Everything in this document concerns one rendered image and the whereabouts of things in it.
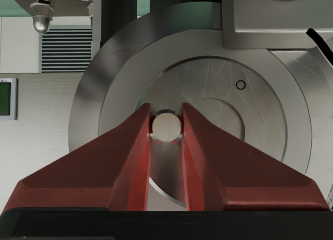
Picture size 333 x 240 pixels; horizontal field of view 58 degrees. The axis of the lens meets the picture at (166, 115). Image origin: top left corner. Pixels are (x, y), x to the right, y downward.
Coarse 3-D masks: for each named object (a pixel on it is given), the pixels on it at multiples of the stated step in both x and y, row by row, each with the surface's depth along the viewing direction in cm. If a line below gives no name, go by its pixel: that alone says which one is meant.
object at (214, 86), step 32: (192, 64) 14; (224, 64) 14; (160, 96) 14; (192, 96) 14; (224, 96) 14; (256, 96) 14; (224, 128) 14; (256, 128) 14; (160, 160) 14; (160, 192) 14
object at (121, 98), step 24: (144, 48) 16; (168, 48) 16; (192, 48) 16; (216, 48) 16; (264, 48) 16; (120, 72) 16; (144, 72) 16; (264, 72) 16; (288, 72) 16; (120, 96) 16; (288, 96) 16; (120, 120) 16; (288, 120) 16; (288, 144) 16
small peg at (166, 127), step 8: (160, 112) 12; (168, 112) 12; (176, 112) 12; (152, 120) 12; (160, 120) 11; (168, 120) 11; (176, 120) 11; (152, 128) 11; (160, 128) 11; (168, 128) 11; (176, 128) 11; (152, 136) 12; (160, 136) 11; (168, 136) 11; (176, 136) 11; (168, 144) 12
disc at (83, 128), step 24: (144, 24) 17; (168, 24) 17; (192, 24) 17; (216, 24) 17; (120, 48) 17; (288, 48) 17; (96, 72) 16; (312, 72) 17; (96, 96) 16; (312, 96) 16; (72, 120) 16; (96, 120) 16; (312, 120) 16; (72, 144) 16; (312, 144) 16; (312, 168) 16
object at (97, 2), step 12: (96, 0) 17; (108, 0) 20; (120, 0) 25; (132, 0) 35; (96, 12) 17; (108, 12) 19; (120, 12) 25; (132, 12) 35; (96, 24) 17; (108, 24) 19; (120, 24) 25; (96, 36) 17; (108, 36) 19
